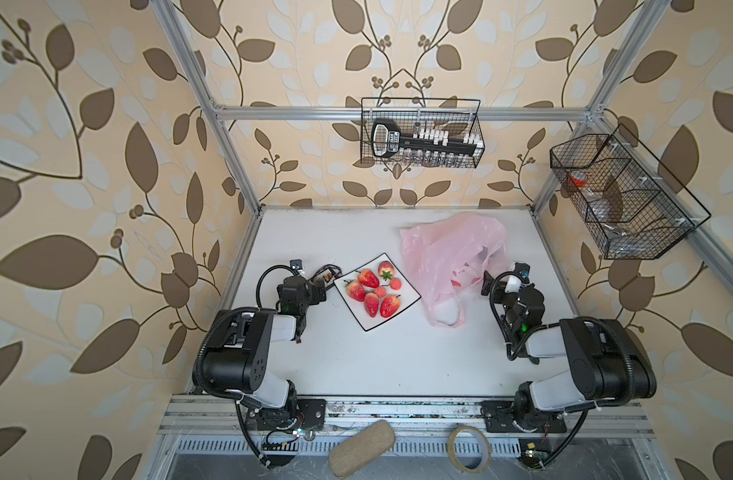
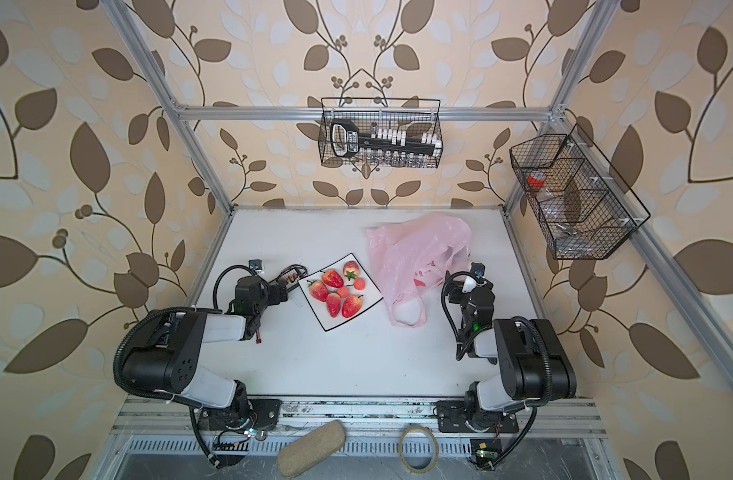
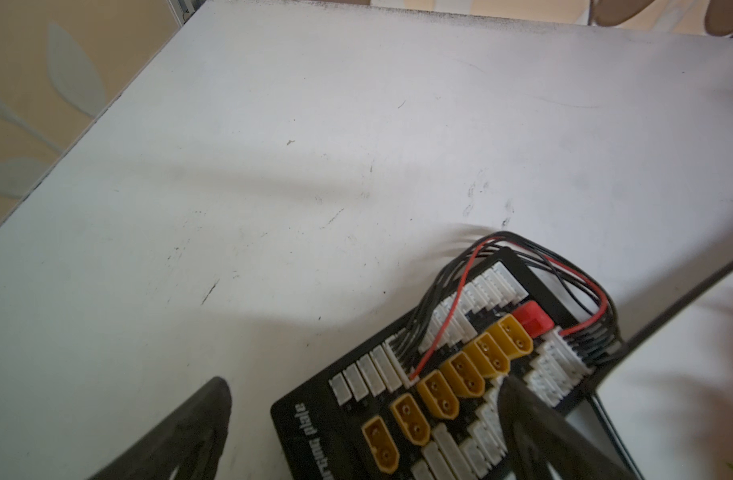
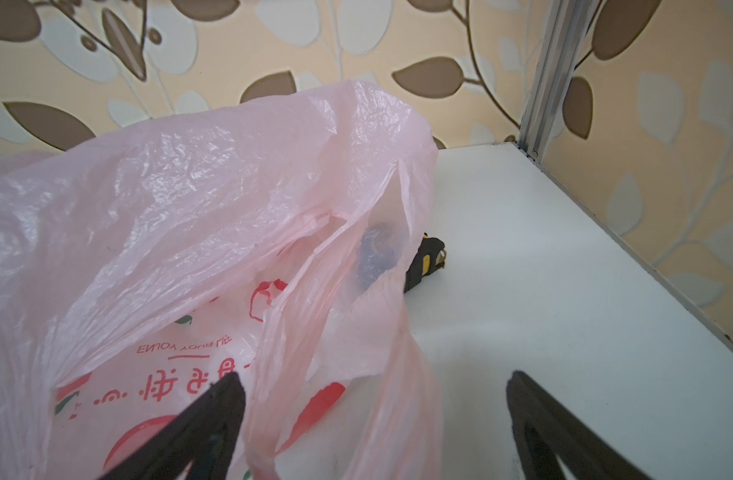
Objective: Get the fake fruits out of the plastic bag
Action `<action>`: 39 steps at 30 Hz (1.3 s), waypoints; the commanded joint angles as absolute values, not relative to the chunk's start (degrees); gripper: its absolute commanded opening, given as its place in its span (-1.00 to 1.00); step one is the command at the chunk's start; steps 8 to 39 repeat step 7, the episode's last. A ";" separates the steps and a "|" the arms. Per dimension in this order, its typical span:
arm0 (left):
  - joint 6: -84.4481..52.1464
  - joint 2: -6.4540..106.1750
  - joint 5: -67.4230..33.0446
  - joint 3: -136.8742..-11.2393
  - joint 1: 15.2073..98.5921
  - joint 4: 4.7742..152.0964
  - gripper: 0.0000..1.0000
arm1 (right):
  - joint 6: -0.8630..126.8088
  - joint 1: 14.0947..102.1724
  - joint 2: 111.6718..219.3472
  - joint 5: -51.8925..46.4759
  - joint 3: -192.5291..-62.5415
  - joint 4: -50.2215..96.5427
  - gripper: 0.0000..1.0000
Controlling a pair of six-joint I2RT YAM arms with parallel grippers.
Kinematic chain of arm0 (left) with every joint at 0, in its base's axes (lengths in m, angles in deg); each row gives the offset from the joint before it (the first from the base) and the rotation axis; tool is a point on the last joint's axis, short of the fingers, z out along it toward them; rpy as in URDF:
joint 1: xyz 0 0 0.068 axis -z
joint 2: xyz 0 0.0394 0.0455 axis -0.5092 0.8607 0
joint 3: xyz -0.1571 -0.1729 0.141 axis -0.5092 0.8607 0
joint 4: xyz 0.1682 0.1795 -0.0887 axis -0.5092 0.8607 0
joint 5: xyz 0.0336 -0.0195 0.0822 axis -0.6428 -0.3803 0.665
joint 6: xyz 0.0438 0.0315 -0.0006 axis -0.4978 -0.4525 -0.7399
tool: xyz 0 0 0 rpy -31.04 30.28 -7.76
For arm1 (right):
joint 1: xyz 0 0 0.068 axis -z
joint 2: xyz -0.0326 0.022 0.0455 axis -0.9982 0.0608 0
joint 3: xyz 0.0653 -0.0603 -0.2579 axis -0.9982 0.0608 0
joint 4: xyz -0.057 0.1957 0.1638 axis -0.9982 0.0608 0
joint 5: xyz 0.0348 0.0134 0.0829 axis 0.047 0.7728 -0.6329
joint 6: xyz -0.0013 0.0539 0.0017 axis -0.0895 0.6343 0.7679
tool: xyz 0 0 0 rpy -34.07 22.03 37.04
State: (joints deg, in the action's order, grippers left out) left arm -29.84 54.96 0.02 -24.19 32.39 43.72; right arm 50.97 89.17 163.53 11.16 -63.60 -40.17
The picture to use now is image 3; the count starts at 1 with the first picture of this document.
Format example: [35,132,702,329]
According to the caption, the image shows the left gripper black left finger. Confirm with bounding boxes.
[92,376,232,479]

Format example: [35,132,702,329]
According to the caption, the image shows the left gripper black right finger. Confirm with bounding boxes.
[497,376,634,480]

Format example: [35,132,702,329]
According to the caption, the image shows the black connector board with wires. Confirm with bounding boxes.
[270,231,626,479]

